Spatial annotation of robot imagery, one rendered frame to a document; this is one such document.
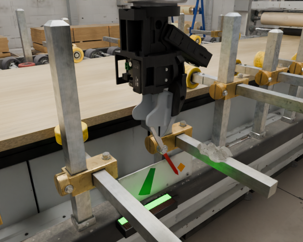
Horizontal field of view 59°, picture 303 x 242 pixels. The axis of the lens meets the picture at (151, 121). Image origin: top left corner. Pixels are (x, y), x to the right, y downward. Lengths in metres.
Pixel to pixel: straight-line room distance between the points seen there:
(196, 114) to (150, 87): 0.76
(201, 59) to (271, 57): 0.61
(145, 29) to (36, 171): 0.57
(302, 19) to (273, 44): 1.96
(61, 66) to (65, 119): 0.10
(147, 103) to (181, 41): 0.12
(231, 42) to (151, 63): 0.47
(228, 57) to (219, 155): 0.32
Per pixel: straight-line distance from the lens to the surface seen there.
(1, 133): 0.75
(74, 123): 0.55
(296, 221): 1.90
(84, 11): 8.45
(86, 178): 0.61
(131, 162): 0.98
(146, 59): 0.36
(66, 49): 0.51
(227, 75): 0.83
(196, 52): 0.44
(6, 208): 0.86
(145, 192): 0.74
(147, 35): 0.38
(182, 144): 0.72
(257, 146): 1.10
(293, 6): 3.02
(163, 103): 0.42
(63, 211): 0.88
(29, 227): 0.87
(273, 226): 1.81
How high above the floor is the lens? 1.19
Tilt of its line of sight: 24 degrees down
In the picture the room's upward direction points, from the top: straight up
